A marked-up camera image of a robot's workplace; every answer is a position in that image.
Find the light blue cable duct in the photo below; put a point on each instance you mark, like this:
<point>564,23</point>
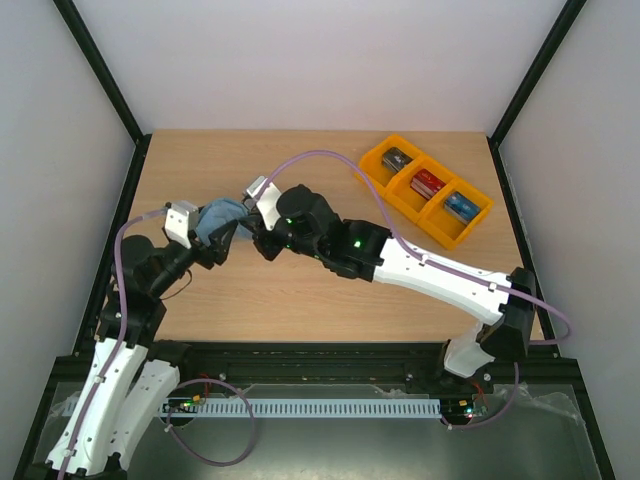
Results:
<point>276,408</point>

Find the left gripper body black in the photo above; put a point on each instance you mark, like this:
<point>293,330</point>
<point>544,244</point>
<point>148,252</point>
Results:
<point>205,258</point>

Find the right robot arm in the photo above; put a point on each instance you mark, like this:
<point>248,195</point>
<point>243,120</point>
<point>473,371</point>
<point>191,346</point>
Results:
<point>302,221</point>

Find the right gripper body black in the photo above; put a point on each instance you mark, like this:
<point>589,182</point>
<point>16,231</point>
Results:
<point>265,240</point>

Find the red card stack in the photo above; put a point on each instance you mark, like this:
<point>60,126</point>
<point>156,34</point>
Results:
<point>426,184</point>

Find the yellow three-compartment bin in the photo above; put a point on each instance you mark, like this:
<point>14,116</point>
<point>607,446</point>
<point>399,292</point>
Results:
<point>429,215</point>

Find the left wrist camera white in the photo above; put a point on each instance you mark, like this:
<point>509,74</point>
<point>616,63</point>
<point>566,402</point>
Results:
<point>181,218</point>

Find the black card stack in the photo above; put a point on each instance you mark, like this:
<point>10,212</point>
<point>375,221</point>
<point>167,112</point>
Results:
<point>395,159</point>

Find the black aluminium frame rail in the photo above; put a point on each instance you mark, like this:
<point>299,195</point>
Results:
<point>415,367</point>

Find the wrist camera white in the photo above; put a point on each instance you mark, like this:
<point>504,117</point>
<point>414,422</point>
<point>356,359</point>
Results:
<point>264,198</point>
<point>181,218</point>

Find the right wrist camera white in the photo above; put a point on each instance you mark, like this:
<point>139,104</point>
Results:
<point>264,198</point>

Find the blue card stack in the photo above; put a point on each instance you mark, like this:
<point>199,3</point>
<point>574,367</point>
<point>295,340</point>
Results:
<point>461,207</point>

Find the blue leather card holder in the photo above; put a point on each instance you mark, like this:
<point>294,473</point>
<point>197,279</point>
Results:
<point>217,214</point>

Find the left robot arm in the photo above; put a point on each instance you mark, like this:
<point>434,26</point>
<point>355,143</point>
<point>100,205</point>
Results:
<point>131,373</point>

